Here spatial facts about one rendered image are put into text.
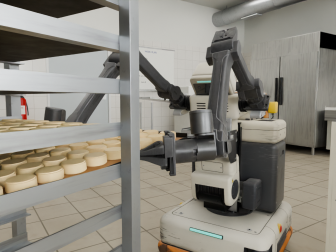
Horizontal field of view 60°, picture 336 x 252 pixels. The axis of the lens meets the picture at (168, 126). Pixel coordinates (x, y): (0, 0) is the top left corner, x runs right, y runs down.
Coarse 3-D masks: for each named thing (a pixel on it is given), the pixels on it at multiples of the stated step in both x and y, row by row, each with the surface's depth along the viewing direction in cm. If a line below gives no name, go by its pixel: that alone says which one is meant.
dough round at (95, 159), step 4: (92, 152) 65; (96, 152) 65; (100, 152) 65; (84, 156) 62; (88, 156) 62; (92, 156) 62; (96, 156) 62; (100, 156) 62; (104, 156) 63; (88, 160) 61; (92, 160) 61; (96, 160) 61; (100, 160) 62; (104, 160) 63; (88, 164) 61; (92, 164) 61; (96, 164) 61; (100, 164) 62
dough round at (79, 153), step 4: (68, 152) 66; (72, 152) 66; (76, 152) 66; (80, 152) 66; (84, 152) 66; (88, 152) 67; (68, 156) 65; (72, 156) 65; (76, 156) 65; (80, 156) 65
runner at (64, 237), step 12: (120, 204) 63; (96, 216) 57; (108, 216) 60; (120, 216) 63; (72, 228) 53; (84, 228) 55; (96, 228) 58; (48, 240) 48; (60, 240) 50; (72, 240) 53
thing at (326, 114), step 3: (324, 105) 134; (324, 108) 134; (327, 108) 134; (330, 108) 133; (333, 108) 132; (327, 111) 134; (330, 111) 133; (333, 111) 132; (324, 114) 135; (327, 114) 134; (330, 114) 133; (333, 114) 132; (324, 117) 135; (327, 117) 134; (330, 117) 133; (333, 117) 132; (333, 120) 132
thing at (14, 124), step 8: (8, 120) 73; (16, 120) 74; (24, 120) 74; (32, 120) 73; (40, 120) 73; (48, 120) 73; (0, 128) 52; (8, 128) 55; (16, 128) 54; (24, 128) 54; (32, 128) 52; (40, 128) 52
